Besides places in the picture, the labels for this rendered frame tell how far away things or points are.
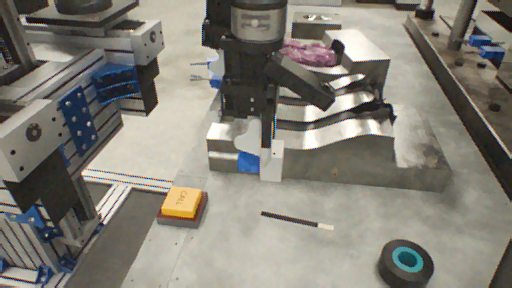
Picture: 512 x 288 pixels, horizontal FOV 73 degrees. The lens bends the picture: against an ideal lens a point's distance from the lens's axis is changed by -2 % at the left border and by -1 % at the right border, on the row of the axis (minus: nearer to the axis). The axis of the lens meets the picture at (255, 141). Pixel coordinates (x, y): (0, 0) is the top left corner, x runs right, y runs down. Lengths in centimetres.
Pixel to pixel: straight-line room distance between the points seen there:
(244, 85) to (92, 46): 69
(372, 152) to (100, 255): 109
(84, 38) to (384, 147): 85
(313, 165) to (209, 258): 28
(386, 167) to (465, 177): 21
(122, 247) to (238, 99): 105
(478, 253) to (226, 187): 48
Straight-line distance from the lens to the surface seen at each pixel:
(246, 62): 50
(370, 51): 114
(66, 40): 116
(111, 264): 143
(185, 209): 66
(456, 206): 81
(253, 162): 59
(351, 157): 73
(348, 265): 64
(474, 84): 137
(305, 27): 150
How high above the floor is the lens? 131
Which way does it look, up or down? 37 degrees down
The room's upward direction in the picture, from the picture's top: straight up
